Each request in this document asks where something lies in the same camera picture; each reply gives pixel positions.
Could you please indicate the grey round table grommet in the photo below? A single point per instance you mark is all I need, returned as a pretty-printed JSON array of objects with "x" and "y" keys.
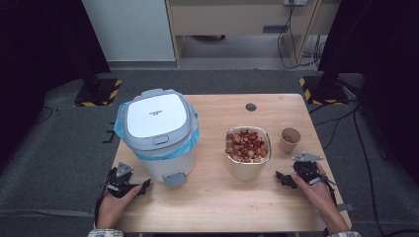
[{"x": 251, "y": 107}]

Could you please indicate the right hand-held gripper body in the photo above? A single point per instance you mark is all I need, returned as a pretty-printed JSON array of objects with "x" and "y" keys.
[{"x": 308, "y": 171}]

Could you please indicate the white power socket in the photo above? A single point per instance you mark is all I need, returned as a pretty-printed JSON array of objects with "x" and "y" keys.
[{"x": 294, "y": 2}]

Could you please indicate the brown paper cup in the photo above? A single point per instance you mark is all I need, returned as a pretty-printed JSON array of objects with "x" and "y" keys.
[{"x": 286, "y": 145}]

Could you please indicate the grey tape strip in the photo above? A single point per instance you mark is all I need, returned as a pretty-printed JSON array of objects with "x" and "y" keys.
[{"x": 346, "y": 207}]

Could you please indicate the dark curtain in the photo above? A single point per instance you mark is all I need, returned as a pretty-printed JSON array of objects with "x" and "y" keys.
[
  {"x": 388, "y": 65},
  {"x": 39, "y": 65}
]

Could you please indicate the dried red fruit pieces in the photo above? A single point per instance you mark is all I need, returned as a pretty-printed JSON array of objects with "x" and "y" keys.
[{"x": 247, "y": 144}]

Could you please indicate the blue bin liner bag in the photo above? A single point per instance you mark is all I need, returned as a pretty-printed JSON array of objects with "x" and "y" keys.
[{"x": 172, "y": 153}]

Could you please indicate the black stand with striped base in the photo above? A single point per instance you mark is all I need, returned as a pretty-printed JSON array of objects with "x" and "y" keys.
[
  {"x": 324, "y": 92},
  {"x": 99, "y": 94}
]

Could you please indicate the white pedal trash bin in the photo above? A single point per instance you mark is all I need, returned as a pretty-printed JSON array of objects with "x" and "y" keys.
[{"x": 154, "y": 115}]

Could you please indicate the square metal container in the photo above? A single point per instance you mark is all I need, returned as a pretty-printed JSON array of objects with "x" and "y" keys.
[{"x": 245, "y": 172}]

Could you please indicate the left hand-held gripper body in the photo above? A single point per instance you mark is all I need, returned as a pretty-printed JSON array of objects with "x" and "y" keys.
[{"x": 119, "y": 181}]

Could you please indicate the person's left hand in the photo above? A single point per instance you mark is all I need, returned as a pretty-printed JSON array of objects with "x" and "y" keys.
[{"x": 110, "y": 210}]

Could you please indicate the person's right hand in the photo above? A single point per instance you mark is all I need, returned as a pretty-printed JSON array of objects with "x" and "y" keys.
[{"x": 318, "y": 194}]

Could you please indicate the white cabinet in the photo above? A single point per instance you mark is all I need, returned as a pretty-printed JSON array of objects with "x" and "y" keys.
[{"x": 131, "y": 29}]

